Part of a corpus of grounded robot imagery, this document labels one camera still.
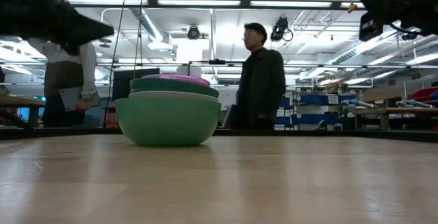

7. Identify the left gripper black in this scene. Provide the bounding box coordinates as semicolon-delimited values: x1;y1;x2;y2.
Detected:
0;0;116;57

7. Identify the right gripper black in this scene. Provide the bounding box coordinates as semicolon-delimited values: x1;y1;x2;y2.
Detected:
355;0;438;42

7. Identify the small purple plastic bowl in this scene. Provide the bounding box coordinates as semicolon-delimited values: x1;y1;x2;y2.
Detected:
140;73;211;88

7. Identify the shelf with blue bins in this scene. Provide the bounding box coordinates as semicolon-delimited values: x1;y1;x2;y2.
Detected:
275;92;357;132

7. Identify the person holding tablet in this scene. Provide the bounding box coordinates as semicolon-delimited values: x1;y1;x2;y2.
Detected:
27;37;101;129

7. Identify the grey tablet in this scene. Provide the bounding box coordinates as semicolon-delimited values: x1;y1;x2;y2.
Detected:
58;86;101;113

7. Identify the black monitor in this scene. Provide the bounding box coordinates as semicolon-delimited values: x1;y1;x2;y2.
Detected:
112;67;162;102

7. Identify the wooden table with blue legs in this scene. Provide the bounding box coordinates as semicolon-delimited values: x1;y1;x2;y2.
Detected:
0;95;46;129

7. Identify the red storage bin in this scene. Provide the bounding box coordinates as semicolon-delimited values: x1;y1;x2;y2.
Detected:
406;86;438;103

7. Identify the wooden workbench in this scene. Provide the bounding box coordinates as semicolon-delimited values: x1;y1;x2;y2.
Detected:
351;105;438;131

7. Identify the large teal bowl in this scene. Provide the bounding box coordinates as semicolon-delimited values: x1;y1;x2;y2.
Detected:
129;77;220;99

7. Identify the large mint green bowl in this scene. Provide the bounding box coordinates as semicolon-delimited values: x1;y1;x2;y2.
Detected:
114;97;222;148

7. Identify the person in dark jacket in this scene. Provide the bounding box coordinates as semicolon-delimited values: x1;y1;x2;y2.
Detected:
228;22;287;131

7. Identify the hanging black cable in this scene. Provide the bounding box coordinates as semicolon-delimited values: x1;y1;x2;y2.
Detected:
103;0;131;129

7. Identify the black hanging device with cable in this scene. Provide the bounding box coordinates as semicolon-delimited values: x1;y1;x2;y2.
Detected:
269;16;295;43

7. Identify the black overhead camera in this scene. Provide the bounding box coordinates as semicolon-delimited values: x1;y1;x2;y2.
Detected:
185;25;202;41

